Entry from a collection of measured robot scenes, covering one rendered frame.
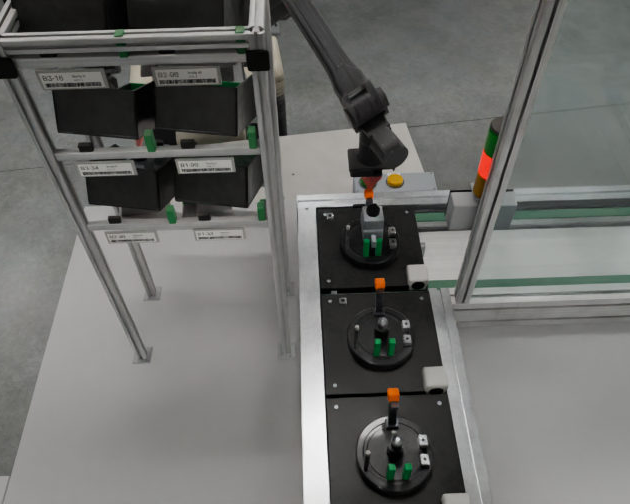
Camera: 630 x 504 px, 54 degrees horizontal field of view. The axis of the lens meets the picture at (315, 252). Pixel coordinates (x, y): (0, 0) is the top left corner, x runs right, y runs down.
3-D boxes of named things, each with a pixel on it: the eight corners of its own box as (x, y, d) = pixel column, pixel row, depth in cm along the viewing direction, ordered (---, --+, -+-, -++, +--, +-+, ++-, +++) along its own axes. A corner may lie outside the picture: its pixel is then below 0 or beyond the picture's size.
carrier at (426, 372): (320, 299, 137) (320, 265, 127) (428, 295, 137) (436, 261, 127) (325, 400, 122) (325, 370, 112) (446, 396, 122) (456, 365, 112)
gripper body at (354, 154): (395, 173, 135) (397, 147, 130) (348, 174, 135) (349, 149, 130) (391, 153, 140) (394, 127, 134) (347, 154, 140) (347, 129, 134)
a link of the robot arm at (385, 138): (376, 82, 123) (340, 106, 123) (406, 115, 117) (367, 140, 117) (390, 120, 133) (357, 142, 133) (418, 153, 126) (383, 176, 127)
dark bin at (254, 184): (218, 154, 132) (217, 120, 129) (278, 159, 131) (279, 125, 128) (174, 201, 107) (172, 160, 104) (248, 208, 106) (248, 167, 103)
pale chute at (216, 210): (229, 210, 149) (231, 192, 148) (283, 215, 148) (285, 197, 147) (195, 215, 121) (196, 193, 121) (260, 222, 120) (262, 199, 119)
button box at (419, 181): (352, 190, 165) (353, 173, 160) (430, 187, 165) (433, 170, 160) (354, 209, 161) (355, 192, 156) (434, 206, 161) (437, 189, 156)
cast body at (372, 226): (360, 219, 141) (361, 198, 136) (379, 219, 142) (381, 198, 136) (363, 248, 136) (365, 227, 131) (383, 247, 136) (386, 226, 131)
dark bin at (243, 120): (207, 92, 120) (206, 53, 116) (273, 97, 118) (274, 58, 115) (155, 129, 95) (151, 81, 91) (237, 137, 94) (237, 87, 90)
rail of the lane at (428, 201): (297, 221, 163) (296, 192, 155) (629, 210, 164) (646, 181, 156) (297, 237, 160) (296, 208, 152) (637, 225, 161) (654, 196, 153)
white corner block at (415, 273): (404, 274, 141) (406, 264, 138) (424, 274, 141) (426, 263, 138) (407, 291, 138) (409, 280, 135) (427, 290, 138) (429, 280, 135)
